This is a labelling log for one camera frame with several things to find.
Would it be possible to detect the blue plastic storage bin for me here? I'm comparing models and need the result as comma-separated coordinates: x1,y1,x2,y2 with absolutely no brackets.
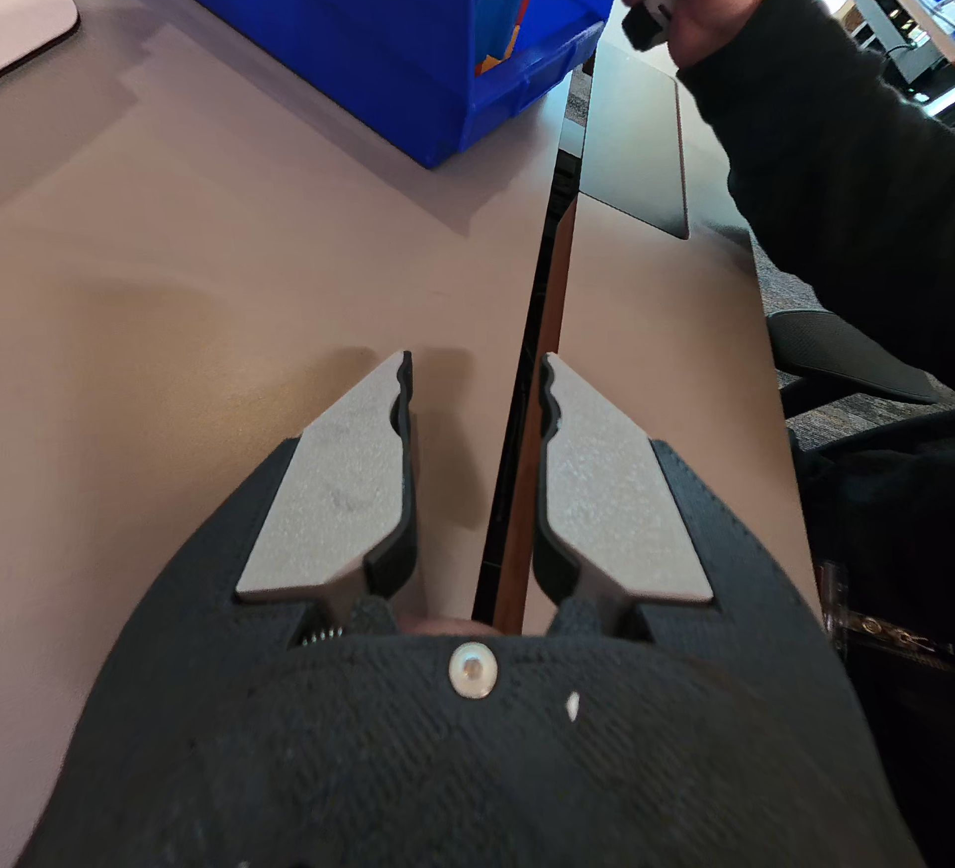
81,0,629,170

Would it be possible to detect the white document stand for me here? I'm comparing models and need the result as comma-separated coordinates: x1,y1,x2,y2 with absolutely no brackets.
0,0,80,76

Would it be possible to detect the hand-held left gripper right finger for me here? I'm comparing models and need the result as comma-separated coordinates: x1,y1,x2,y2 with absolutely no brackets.
532,352,716,623

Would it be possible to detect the person's right forearm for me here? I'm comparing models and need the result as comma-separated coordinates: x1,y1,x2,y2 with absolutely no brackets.
675,0,955,392

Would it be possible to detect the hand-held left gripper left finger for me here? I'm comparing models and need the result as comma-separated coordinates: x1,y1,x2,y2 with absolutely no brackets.
236,350,419,607

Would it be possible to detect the yellow mega block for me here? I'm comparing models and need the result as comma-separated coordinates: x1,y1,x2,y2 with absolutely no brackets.
475,25,523,76

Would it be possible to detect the white background desk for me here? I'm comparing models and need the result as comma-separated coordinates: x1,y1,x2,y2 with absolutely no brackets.
791,0,955,107

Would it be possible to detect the black mesh office chair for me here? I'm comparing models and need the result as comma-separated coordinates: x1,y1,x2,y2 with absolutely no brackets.
767,309,943,416

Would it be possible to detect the clear badge holder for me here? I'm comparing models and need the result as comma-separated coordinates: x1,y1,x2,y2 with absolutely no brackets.
817,558,955,671

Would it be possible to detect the blue mega block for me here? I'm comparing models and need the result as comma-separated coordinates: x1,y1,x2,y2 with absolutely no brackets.
475,0,527,60

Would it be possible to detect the grey desk cable flap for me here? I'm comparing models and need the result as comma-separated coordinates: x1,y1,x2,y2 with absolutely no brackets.
580,39,691,240

